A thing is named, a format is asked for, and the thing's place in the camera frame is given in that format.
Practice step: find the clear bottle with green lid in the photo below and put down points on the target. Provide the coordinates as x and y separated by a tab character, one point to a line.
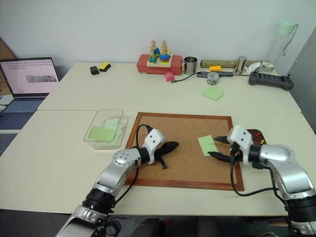
281	42

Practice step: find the brown cardboard tube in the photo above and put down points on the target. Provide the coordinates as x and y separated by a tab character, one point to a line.
222	63

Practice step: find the black handheld controller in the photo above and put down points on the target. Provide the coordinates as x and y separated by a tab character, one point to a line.
270	80

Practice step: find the dark brown tray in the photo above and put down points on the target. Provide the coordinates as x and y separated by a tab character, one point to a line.
260	138

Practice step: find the small black block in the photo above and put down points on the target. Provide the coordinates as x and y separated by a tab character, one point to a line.
94	70

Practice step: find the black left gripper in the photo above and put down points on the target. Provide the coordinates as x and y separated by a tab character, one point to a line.
163	150

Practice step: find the shiny metal cylinder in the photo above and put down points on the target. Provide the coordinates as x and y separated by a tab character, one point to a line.
240	65

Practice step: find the green sticky note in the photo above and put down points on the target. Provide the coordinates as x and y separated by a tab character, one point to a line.
100	134
207	145
114	124

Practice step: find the yellow sponge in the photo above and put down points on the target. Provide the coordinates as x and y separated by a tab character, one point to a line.
104	66

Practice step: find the open laptop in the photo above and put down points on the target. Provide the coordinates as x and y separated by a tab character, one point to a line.
27	81

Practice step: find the grey cabinet panel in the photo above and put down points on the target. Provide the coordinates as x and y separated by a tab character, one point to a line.
304	79

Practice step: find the round silver tin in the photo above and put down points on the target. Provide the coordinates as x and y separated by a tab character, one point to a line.
267	67

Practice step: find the clear jar of pushpins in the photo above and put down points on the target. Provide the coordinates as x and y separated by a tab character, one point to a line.
213	79

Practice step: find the stack of green sticky notes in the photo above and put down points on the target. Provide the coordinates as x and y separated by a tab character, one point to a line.
212	93

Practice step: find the clear plastic box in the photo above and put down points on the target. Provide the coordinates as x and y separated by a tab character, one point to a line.
106	130

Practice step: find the pink cylinder block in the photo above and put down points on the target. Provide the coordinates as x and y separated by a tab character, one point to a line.
169	76

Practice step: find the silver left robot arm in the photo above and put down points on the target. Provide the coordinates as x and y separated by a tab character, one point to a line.
112	176

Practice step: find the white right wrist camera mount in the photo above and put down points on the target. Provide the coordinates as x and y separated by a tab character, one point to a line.
240	137

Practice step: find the steel mug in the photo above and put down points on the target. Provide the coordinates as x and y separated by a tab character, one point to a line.
190	65

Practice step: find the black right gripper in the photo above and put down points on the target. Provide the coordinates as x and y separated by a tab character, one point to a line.
235	151

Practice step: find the wood-framed cork board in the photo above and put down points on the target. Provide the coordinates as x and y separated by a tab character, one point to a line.
187	163

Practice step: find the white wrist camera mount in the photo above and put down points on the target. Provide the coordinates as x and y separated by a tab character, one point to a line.
240	137
154	140

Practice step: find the grey perforated mat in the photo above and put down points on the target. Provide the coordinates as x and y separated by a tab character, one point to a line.
7	143

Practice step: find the yellow toy brick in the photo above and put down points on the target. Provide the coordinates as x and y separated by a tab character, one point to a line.
216	68

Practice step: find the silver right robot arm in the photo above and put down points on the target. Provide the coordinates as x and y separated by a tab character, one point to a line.
286	168

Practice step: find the brown cardboard sheet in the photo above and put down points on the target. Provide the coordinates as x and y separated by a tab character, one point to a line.
6	50

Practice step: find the dark flat hub bar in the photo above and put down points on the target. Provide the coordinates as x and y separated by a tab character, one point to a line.
225	74

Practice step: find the red rectangular box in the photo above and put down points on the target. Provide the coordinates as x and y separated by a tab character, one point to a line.
144	65

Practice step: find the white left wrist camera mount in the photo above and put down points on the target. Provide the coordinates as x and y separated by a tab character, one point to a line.
154	140

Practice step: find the white crumpled object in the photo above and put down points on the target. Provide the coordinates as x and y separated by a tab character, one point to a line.
251	67

